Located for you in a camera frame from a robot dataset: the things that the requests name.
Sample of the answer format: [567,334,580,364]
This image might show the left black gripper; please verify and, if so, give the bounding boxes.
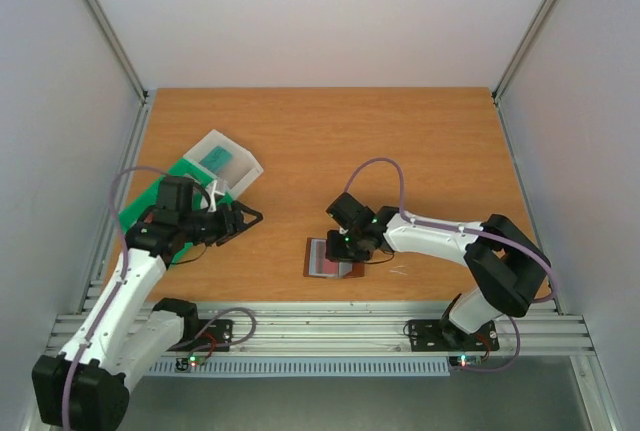
[182,201,264,246]

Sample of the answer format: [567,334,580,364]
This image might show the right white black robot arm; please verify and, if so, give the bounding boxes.
[326,192,551,351]

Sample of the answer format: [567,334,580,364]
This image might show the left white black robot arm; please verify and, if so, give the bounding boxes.
[31,175,263,430]

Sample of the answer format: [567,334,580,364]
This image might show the teal card in bin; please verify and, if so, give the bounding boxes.
[200,146,233,173]

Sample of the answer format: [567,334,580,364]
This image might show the white translucent plastic bin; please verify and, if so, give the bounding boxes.
[183,130,264,198]

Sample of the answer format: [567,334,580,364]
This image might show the green plastic compartment tray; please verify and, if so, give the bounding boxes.
[109,159,235,265]

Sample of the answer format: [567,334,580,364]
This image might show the left controller board with leds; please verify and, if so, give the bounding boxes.
[174,355,207,373]

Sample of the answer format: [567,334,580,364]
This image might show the controller board with leds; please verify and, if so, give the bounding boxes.
[174,355,207,373]
[449,354,489,369]

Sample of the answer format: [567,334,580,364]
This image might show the right controller board with leds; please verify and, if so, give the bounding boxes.
[449,354,489,369]

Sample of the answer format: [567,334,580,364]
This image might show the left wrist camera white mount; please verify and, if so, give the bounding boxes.
[205,178,228,212]

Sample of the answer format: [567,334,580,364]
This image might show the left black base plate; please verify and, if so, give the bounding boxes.
[170,319,233,352]

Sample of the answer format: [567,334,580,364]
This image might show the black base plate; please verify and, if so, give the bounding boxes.
[170,319,233,352]
[403,319,500,352]

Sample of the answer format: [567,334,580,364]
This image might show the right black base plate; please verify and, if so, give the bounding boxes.
[403,319,500,352]

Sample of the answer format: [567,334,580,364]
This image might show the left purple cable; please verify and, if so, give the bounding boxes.
[59,165,257,430]

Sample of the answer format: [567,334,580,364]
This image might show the grey slotted cable duct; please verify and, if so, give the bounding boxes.
[147,356,450,379]

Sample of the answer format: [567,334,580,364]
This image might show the aluminium frame rail front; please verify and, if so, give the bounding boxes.
[45,300,596,356]

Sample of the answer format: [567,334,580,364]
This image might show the left aluminium corner post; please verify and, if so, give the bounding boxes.
[57,0,151,105]

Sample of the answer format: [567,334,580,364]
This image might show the aluminium corner post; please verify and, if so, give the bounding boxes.
[57,0,151,105]
[490,0,589,105]

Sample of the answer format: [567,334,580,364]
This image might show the right aluminium corner post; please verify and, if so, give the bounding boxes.
[490,0,589,105]

